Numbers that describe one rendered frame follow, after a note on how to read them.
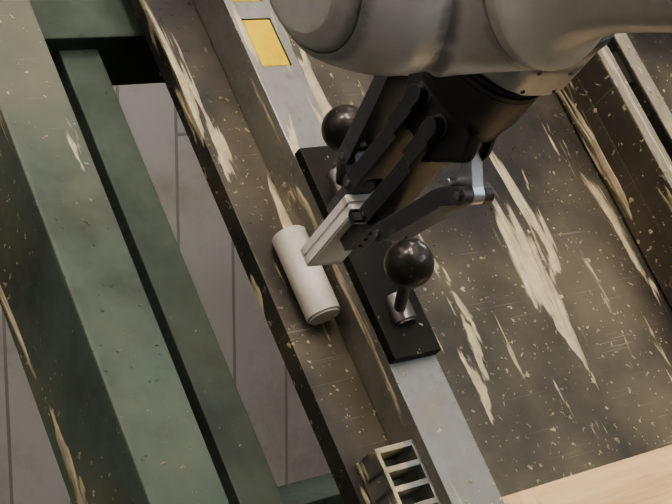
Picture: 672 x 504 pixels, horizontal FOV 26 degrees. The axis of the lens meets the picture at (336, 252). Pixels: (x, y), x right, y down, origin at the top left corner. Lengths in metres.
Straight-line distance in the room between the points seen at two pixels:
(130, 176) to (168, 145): 2.09
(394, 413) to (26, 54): 0.40
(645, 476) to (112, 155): 0.54
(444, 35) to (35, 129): 0.54
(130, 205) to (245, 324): 2.28
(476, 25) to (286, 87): 0.65
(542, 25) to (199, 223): 2.81
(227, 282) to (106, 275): 2.40
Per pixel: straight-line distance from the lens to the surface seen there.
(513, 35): 0.62
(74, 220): 1.08
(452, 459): 1.15
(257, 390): 3.56
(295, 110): 1.25
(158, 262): 1.22
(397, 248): 1.07
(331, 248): 1.00
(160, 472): 1.01
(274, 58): 1.28
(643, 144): 1.46
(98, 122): 1.27
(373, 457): 1.13
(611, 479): 1.28
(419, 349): 1.17
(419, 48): 0.62
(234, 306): 3.48
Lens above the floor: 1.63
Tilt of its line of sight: 11 degrees down
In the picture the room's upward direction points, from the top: straight up
